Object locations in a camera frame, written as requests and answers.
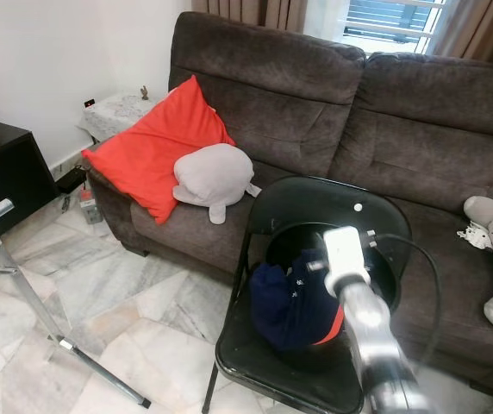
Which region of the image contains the navy garment red trim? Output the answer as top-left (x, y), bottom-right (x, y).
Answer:
top-left (249, 250), bottom-right (345, 353)

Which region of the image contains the black metal folding chair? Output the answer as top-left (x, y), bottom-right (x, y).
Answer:
top-left (202, 175), bottom-right (413, 414)

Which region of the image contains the lace covered side table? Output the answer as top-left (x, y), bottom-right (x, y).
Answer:
top-left (78, 91), bottom-right (165, 143)

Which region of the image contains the red square cushion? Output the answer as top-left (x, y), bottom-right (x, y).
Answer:
top-left (81, 74), bottom-right (236, 225)

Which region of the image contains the black low TV console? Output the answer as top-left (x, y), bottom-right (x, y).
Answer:
top-left (0, 119), bottom-right (58, 234)

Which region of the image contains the black power adapter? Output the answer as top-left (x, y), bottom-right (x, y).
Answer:
top-left (55, 166), bottom-right (88, 192)

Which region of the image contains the window with white louvres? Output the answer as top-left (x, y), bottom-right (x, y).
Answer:
top-left (337, 0), bottom-right (450, 54)

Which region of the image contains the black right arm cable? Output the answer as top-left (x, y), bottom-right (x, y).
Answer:
top-left (367, 231), bottom-right (443, 367)

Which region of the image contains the grey red power strip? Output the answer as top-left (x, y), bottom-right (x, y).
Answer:
top-left (78, 183), bottom-right (103, 223)

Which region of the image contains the grey seal plush toy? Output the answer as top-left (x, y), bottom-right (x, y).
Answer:
top-left (172, 142), bottom-right (262, 225)

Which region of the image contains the black round laundry bucket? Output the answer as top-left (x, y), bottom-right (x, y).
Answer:
top-left (264, 221), bottom-right (403, 372)

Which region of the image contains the brown curtain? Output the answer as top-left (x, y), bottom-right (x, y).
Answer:
top-left (432, 0), bottom-right (493, 66)
top-left (192, 0), bottom-right (308, 35)

